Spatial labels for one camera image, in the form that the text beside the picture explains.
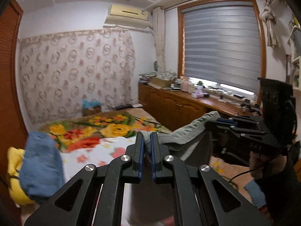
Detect floral orange green blanket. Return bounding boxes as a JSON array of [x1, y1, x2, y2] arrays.
[[39, 108, 170, 153]]

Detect beige air conditioner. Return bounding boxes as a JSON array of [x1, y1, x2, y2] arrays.
[[105, 4, 150, 29]]

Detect right cream tied curtain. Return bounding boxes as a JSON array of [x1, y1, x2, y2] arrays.
[[260, 0, 281, 48]]

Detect grey-green pants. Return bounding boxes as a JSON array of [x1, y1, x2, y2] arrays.
[[141, 110, 221, 167]]

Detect folded blue jeans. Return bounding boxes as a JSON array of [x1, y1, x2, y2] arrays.
[[19, 132, 65, 204]]

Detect white fruit-print bed sheet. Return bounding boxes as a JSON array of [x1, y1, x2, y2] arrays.
[[60, 136, 136, 182]]

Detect black cable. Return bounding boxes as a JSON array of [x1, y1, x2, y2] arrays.
[[225, 166, 263, 186]]

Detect grey window blind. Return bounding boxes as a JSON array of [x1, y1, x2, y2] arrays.
[[182, 1, 261, 92]]

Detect cream tied curtain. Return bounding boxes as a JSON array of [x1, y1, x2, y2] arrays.
[[153, 7, 166, 72], [260, 0, 281, 48]]

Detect flat cardboard box on cabinet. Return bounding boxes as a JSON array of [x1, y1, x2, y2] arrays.
[[150, 77, 174, 88]]

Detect blue cloth on floor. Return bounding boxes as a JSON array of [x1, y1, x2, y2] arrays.
[[244, 180, 266, 209]]

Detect pink jar on cabinet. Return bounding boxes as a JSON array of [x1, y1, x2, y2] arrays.
[[181, 76, 190, 92]]

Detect cardboard box blue cloth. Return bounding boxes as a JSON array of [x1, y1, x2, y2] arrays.
[[82, 99, 102, 116]]

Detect patterned lace curtain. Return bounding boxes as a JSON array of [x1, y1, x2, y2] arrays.
[[19, 28, 136, 124]]

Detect hand holding other gripper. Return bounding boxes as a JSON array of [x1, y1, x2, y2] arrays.
[[249, 152, 287, 179]]

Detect brown louvered wardrobe door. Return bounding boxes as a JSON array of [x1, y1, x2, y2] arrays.
[[0, 0, 29, 179]]

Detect brown wooden cabinet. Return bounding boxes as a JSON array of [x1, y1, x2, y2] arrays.
[[138, 84, 250, 131]]

